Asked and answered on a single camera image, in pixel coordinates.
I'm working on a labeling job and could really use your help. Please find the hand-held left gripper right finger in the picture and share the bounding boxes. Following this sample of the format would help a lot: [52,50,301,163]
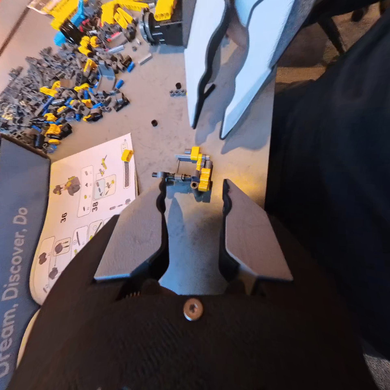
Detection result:
[218,179,294,283]

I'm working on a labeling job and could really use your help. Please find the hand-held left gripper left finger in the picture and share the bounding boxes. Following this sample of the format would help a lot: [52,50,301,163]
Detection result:
[93,178,170,283]

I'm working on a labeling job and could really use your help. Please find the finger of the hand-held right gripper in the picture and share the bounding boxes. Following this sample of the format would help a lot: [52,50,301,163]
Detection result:
[183,0,233,130]
[219,0,296,141]

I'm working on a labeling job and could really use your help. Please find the instruction booklet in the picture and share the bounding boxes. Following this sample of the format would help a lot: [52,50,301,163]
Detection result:
[29,132,140,306]

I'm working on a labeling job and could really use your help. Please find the grey yellow brick assembly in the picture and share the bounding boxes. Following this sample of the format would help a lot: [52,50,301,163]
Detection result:
[151,146,214,194]

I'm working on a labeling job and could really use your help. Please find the black yellow vehicle model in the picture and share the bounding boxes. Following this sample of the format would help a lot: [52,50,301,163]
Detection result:
[139,0,195,47]

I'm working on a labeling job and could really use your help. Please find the black office chair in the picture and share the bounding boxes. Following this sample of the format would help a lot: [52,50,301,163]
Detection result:
[317,0,390,56]

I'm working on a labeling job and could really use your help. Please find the spread of yellow brick panels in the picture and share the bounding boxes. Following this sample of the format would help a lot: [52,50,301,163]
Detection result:
[43,0,159,32]

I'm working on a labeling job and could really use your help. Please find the grey curved panel piece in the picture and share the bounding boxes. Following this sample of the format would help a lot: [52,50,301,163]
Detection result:
[98,66,117,84]

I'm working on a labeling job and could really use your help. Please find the dark blue cardboard box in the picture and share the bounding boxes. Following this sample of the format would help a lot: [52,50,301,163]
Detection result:
[0,133,51,383]

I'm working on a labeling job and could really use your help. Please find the blue brick panel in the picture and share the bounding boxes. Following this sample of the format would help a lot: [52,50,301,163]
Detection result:
[53,0,89,47]

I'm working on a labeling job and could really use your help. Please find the pile of small brick pieces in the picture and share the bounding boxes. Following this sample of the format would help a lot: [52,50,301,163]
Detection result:
[0,37,136,153]

